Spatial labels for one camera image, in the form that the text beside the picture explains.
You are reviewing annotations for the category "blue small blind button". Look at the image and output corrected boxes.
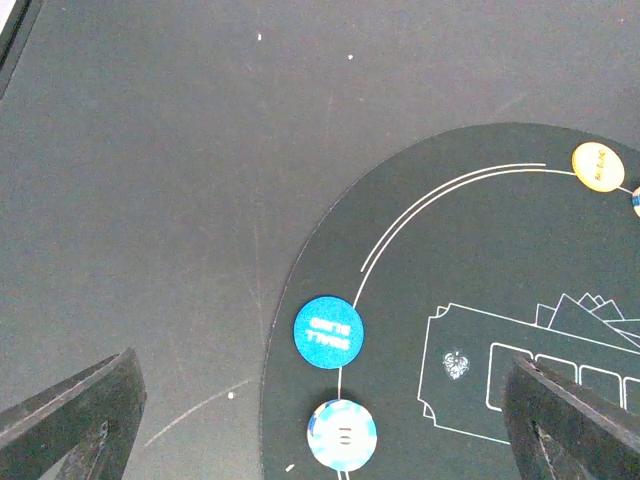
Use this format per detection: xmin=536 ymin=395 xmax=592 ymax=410
xmin=293 ymin=296 xmax=365 ymax=370

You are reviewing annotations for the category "white chip mat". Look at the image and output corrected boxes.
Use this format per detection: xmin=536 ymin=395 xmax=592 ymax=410
xmin=306 ymin=399 xmax=378 ymax=472
xmin=632 ymin=187 xmax=640 ymax=217

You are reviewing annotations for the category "round black poker mat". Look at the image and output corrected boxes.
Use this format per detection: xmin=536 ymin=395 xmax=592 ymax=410
xmin=261 ymin=123 xmax=639 ymax=479

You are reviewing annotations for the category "orange big blind button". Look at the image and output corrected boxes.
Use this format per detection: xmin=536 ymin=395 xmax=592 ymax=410
xmin=571 ymin=142 xmax=625 ymax=193

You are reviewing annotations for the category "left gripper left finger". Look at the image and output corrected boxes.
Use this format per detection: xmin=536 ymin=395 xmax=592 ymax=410
xmin=1 ymin=348 xmax=147 ymax=479

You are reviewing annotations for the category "white chip mat top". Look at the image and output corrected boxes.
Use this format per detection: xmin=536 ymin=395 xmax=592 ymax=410
xmin=632 ymin=187 xmax=640 ymax=217

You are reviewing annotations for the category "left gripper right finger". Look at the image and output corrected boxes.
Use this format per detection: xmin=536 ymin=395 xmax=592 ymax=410
xmin=503 ymin=355 xmax=639 ymax=479

